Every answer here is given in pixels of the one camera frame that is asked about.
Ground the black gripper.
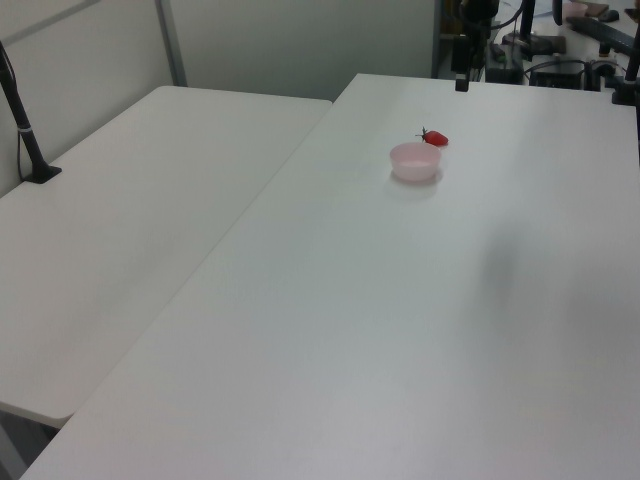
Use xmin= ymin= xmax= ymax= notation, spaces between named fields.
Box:
xmin=451 ymin=33 xmax=472 ymax=94

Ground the red strawberry with green leaves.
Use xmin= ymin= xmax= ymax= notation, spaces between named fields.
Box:
xmin=414 ymin=126 xmax=450 ymax=148

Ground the pink plastic bowl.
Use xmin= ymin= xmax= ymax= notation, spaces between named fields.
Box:
xmin=389 ymin=141 xmax=442 ymax=182

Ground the black monitor stand pole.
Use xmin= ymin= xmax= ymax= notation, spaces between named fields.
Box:
xmin=502 ymin=0 xmax=542 ymax=49

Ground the black electronics box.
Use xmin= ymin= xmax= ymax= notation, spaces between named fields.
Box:
xmin=528 ymin=59 xmax=587 ymax=91

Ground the black camera stand table clamp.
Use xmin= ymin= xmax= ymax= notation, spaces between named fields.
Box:
xmin=608 ymin=0 xmax=640 ymax=106

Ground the black camera pole with base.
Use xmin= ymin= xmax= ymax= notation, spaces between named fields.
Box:
xmin=0 ymin=39 xmax=64 ymax=186

